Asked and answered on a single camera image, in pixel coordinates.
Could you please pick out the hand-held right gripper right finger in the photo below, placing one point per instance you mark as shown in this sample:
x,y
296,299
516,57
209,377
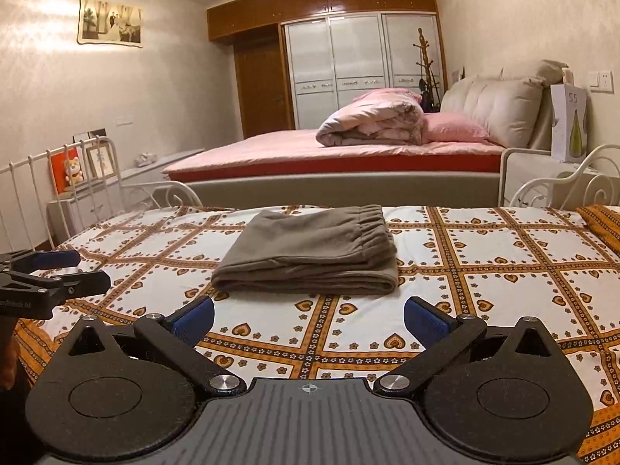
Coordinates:
x,y
426,322

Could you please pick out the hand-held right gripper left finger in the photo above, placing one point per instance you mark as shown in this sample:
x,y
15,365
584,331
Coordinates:
x,y
194,322

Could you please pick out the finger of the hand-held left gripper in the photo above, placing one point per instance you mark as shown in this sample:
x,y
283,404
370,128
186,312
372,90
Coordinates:
x,y
51,259
72,283

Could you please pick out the grey fleece pants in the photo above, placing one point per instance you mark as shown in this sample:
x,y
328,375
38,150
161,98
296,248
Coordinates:
x,y
315,252

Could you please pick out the orange heart patterned bedspread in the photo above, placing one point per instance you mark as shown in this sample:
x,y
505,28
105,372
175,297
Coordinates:
x,y
484,271

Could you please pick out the red plush toy picture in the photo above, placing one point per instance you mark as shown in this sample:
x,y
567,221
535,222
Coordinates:
x,y
68,169

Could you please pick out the framed calligraphy picture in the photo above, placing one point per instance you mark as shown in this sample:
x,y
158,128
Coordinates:
x,y
100,161

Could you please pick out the low white cabinet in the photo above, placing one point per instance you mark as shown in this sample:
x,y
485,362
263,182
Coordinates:
x,y
145,170

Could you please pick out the small white ornament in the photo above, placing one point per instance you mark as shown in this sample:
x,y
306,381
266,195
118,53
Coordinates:
x,y
144,157

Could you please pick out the white nightstand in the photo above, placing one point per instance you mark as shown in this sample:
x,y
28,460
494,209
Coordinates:
x,y
537,169

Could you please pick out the pink pillow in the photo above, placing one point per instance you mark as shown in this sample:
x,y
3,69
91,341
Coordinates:
x,y
453,128

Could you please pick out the large bed with pink sheet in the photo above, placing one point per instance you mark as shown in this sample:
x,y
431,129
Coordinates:
x,y
290,151

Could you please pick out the orange patterned pillow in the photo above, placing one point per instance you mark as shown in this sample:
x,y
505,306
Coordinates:
x,y
603,221

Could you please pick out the folded pink floral quilt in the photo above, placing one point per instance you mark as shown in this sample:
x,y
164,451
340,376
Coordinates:
x,y
373,118

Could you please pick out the beige padded headboard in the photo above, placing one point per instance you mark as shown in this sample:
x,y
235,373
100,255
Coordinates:
x,y
489,101

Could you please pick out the brown wooden door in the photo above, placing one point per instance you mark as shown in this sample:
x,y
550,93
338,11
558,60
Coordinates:
x,y
261,92

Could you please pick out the white box with bottle print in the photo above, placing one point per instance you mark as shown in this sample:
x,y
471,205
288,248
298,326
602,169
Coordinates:
x,y
569,123

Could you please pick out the wooden coat rack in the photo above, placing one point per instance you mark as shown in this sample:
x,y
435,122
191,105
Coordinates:
x,y
424,65

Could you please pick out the white sliding door wardrobe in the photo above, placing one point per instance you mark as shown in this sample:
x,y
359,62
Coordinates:
x,y
363,72

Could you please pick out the brown wooden overhead cabinet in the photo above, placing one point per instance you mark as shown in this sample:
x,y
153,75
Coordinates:
x,y
319,5

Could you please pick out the leaning picture frame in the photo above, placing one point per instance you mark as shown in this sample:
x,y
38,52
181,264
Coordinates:
x,y
90,134

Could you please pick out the white wall socket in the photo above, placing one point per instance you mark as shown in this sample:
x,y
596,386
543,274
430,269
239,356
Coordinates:
x,y
124,120

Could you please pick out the white metal bed frame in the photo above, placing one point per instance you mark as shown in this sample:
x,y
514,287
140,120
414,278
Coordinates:
x,y
503,179

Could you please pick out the wall photo poster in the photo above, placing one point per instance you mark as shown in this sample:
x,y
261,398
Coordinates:
x,y
110,22

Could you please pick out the small photo frame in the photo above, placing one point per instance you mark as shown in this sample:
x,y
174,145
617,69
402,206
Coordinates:
x,y
456,76

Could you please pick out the white wall switch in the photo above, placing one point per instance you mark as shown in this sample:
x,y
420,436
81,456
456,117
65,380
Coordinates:
x,y
600,81

